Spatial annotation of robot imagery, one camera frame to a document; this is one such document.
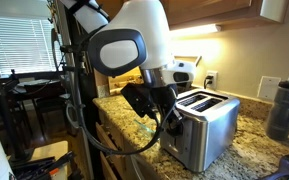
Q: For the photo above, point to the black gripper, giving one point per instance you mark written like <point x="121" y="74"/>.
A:
<point x="163" y="98"/>

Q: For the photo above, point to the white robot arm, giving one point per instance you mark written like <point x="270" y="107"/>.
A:
<point x="137" y="37"/>

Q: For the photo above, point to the stainless steel two-slot toaster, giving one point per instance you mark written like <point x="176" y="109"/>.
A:
<point x="208" y="122"/>

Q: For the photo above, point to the wooden lower drawers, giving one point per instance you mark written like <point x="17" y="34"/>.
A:
<point x="111" y="137"/>

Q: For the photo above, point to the wooden cutting board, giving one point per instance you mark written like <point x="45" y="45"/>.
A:
<point x="106" y="85"/>

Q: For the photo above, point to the under-cabinet light bar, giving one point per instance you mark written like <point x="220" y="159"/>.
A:
<point x="197" y="30"/>

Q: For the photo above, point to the dark grey water bottle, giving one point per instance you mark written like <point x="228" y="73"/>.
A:
<point x="277" y="124"/>

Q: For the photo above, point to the wooden upper cabinets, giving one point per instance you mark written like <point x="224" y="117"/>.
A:
<point x="228" y="14"/>

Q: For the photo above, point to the black robot stand pole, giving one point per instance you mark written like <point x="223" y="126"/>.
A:
<point x="82" y="85"/>

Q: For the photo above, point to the dark dining table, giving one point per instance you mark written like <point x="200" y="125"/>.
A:
<point x="46" y="96"/>

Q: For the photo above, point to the white window blinds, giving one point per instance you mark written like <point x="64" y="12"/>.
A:
<point x="25" y="45"/>

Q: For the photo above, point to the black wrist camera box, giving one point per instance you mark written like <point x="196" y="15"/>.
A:
<point x="138" y="96"/>

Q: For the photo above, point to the white wall power outlet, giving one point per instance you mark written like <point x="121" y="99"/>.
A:
<point x="211" y="82"/>

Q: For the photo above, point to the white wall switch plate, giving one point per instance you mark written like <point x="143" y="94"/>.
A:
<point x="268" y="87"/>

